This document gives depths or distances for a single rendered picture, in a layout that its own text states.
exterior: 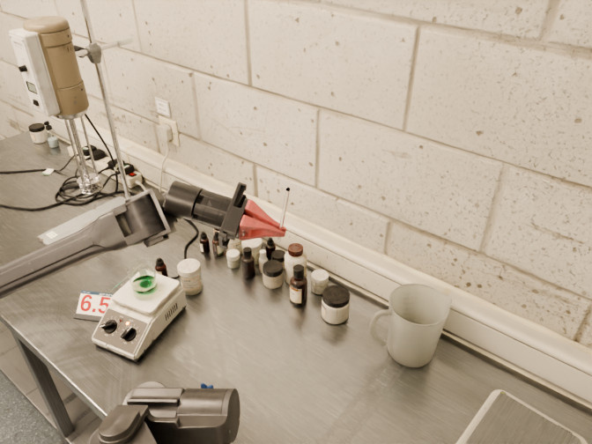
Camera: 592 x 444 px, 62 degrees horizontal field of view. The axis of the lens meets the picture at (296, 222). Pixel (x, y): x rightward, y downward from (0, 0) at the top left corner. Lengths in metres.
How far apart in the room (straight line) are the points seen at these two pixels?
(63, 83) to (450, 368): 1.16
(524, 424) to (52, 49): 1.32
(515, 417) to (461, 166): 0.50
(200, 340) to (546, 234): 0.79
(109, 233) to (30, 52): 0.63
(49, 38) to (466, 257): 1.09
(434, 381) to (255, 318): 0.45
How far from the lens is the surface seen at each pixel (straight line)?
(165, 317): 1.24
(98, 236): 0.88
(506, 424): 1.10
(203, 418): 0.58
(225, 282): 1.37
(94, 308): 1.36
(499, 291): 1.19
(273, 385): 1.13
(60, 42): 1.39
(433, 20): 1.02
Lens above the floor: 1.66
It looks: 35 degrees down
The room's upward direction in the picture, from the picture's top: straight up
